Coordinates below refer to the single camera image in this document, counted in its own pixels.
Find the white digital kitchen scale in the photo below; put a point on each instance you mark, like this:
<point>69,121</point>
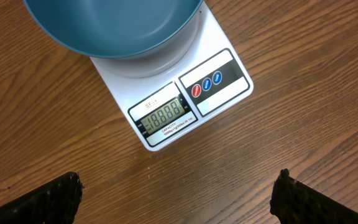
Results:
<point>171,92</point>

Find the blue plastic bowl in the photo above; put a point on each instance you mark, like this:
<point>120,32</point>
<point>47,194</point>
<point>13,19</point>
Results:
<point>112,28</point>

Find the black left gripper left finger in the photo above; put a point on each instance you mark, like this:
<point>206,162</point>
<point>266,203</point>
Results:
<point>55,202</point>

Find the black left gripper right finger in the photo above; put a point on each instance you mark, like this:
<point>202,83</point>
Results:
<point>294,202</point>

